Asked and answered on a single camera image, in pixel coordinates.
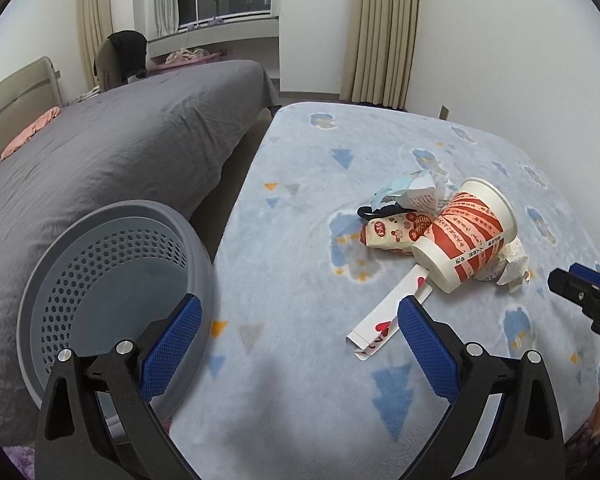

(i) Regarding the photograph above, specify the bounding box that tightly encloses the beige padded headboard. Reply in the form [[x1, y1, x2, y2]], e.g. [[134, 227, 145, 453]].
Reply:
[[0, 56, 63, 183]]

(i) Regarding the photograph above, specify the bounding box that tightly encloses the grey perforated plastic basket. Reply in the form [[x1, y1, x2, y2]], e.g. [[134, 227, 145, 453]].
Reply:
[[16, 200, 217, 418]]

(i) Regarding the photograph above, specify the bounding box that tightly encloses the beige curtain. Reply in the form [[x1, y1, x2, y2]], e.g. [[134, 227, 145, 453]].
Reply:
[[339, 0, 421, 108], [77, 0, 115, 92]]

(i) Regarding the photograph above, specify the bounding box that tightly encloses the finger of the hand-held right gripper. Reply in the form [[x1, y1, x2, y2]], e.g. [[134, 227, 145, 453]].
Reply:
[[569, 262, 600, 293], [547, 268, 600, 318]]

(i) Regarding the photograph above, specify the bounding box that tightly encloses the pink plastic bin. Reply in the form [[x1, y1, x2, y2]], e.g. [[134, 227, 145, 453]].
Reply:
[[145, 52, 226, 73]]

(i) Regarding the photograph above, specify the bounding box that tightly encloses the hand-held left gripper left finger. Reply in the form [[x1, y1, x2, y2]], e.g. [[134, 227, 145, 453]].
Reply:
[[34, 294, 203, 480]]

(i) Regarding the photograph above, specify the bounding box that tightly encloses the beige chair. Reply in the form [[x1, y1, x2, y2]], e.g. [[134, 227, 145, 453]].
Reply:
[[94, 37, 131, 93]]

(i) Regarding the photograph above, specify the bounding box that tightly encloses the red striped paper cup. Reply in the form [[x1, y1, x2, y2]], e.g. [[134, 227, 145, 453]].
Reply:
[[411, 177, 518, 295]]

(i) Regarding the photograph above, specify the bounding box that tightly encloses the white blue plastic wrapper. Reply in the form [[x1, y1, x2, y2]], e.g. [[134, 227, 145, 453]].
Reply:
[[370, 170, 453, 213]]

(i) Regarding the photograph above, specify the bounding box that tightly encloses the white bay window sill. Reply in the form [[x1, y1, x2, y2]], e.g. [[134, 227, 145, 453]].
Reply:
[[145, 14, 281, 61]]

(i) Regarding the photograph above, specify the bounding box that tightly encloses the pink pillow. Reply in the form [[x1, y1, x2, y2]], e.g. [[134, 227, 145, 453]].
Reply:
[[0, 106, 62, 161]]

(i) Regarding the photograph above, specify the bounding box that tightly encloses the white desk lamp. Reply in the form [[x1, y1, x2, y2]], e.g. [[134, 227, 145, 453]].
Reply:
[[192, 0, 231, 26]]

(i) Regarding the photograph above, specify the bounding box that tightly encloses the cream red-dotted paper wrapper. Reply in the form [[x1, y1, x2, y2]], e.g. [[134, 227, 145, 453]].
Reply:
[[360, 210, 438, 256]]

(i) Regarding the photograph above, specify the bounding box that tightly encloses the light blue printed blanket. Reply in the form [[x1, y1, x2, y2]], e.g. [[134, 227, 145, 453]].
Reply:
[[170, 102, 600, 480]]

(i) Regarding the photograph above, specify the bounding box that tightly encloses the white red-print paper sleeve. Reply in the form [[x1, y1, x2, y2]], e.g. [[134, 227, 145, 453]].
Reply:
[[346, 266, 433, 361]]

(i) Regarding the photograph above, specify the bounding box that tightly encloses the pile of light clothes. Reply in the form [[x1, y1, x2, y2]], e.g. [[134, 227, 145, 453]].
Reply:
[[166, 47, 211, 65]]

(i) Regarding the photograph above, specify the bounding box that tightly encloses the white sheer curtain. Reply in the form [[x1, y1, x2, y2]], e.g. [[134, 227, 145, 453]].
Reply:
[[145, 0, 181, 41]]

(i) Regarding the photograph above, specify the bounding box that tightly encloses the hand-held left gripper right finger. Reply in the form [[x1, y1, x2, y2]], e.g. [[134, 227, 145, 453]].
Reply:
[[397, 295, 566, 480]]

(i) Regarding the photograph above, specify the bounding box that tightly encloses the bed with grey sheet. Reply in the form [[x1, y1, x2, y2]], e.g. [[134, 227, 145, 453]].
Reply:
[[0, 59, 281, 441]]

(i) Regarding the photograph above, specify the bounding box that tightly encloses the purple fleece clothing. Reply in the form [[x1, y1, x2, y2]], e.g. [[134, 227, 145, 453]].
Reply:
[[2, 447, 38, 480]]

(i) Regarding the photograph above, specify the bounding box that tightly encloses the white tissue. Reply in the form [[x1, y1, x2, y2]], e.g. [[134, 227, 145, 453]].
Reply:
[[495, 237, 531, 293]]

